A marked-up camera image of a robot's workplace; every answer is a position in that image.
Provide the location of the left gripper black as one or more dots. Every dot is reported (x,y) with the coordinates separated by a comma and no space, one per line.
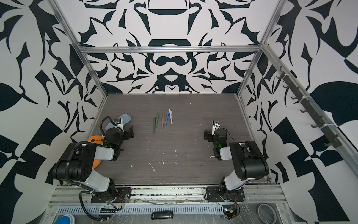
(127,136)

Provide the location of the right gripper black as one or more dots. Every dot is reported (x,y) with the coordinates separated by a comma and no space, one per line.
(209,135)

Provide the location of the green pen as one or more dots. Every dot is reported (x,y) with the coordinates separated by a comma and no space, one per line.
(154,125)
(157,118)

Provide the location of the orange brown pen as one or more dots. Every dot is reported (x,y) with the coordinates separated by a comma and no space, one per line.
(163,119)

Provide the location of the blue pen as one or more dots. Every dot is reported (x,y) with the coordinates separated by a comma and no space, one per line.
(166,120)

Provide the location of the pink fountain pen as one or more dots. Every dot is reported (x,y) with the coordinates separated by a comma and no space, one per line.
(170,115)

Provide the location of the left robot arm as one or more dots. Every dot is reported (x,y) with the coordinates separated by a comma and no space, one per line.
(76,166)

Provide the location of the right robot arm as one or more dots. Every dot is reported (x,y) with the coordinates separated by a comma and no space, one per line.
(248,162)

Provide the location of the light blue pencil case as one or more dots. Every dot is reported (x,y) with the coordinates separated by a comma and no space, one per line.
(125,118)

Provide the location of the orange shark plush toy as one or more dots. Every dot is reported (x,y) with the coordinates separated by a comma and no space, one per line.
(98,140)

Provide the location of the black rectangular device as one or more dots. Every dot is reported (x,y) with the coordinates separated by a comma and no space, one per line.
(162,215)

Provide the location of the tape roll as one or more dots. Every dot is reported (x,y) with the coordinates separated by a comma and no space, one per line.
(266,214)

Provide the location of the blue round lid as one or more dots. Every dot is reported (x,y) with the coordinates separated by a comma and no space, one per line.
(66,219)

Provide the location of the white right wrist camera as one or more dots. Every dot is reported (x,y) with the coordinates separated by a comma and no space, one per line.
(215,126)

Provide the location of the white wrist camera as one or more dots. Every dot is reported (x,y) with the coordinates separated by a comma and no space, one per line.
(215,126)
(118,123)

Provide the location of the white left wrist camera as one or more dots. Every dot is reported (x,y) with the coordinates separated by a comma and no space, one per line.
(118,123)

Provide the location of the wall hook rail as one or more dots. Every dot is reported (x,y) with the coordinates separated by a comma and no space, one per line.
(311,107)

